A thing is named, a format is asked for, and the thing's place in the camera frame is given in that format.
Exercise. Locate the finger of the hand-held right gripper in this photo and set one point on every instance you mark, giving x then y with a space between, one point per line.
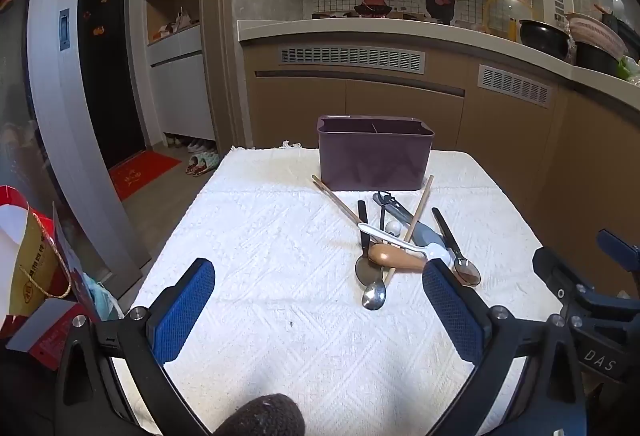
555 266
617 247

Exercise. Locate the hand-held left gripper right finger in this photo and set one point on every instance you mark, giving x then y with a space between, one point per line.
452 311

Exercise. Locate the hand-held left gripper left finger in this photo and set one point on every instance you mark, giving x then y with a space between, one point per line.
182 311

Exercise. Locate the grey spatula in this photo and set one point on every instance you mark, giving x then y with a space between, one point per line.
422 231

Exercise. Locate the metal utensil with white ball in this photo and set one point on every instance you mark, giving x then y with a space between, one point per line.
395 229

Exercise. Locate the purple plastic utensil holder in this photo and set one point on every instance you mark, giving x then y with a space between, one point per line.
375 161

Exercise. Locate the person's left hand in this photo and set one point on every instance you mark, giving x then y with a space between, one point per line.
260 416

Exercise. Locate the teal face mask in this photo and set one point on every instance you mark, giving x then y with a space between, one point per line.
102 301

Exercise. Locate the white textured tablecloth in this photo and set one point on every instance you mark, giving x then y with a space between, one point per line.
275 266

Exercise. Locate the red printed box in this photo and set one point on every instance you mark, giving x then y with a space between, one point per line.
55 341

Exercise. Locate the red doormat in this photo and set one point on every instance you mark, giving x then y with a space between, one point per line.
142 176

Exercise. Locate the patterned slippers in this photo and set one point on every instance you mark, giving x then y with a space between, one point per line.
202 164

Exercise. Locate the red and gold gift bag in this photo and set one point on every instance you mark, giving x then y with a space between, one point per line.
30 266

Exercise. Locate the row of white shoes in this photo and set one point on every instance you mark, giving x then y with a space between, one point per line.
192 143

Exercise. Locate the short white vent grille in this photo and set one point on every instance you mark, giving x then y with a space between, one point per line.
515 86

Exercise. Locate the brown kitchen counter cabinet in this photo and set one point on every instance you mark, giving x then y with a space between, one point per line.
400 101

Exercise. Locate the white shoe cabinet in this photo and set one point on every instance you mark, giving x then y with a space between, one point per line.
180 91

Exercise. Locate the black cooking pot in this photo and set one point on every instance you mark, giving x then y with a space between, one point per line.
545 38

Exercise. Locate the black door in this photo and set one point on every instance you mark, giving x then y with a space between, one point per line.
110 91

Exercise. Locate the yellow-rimmed clear lid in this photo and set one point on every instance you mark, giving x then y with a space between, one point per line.
505 11

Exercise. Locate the long white vent grille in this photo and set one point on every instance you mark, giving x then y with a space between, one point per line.
350 57

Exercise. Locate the door lock panel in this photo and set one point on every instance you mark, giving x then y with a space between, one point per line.
64 28

